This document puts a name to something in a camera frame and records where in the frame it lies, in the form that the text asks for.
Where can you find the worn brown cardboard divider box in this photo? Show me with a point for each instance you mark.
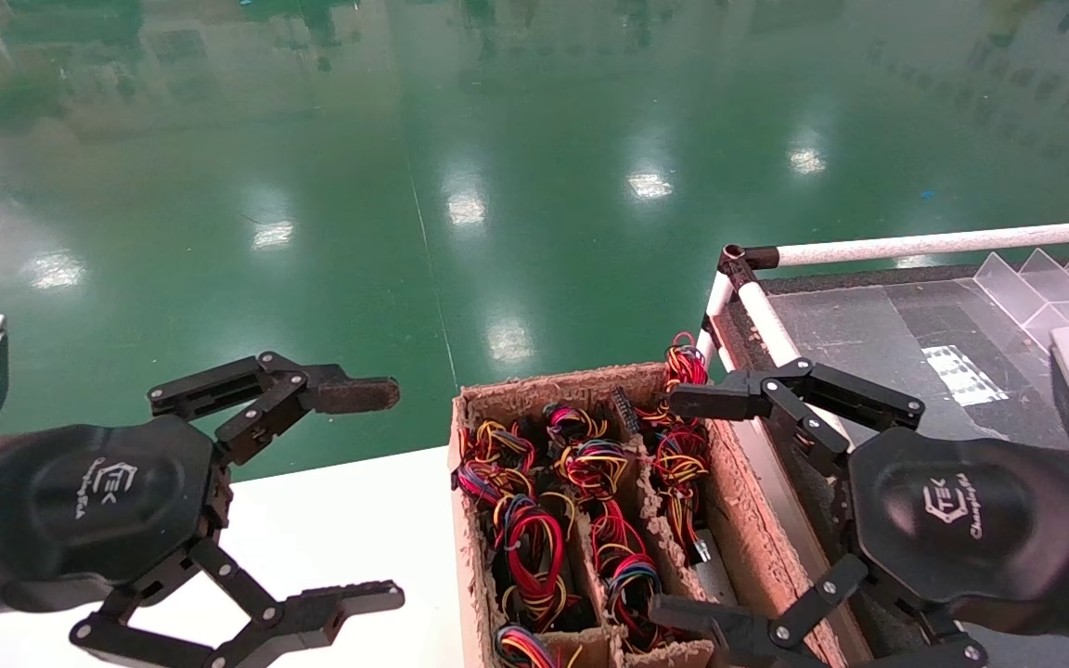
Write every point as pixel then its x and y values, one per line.
pixel 748 510

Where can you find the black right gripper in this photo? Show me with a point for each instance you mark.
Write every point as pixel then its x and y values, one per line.
pixel 952 520

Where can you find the white cart frame pipe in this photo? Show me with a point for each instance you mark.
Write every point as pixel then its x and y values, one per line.
pixel 718 301
pixel 766 320
pixel 915 246

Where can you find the dark cart platform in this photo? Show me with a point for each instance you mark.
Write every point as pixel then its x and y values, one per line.
pixel 869 277

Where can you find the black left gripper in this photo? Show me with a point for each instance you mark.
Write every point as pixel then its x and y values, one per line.
pixel 108 501

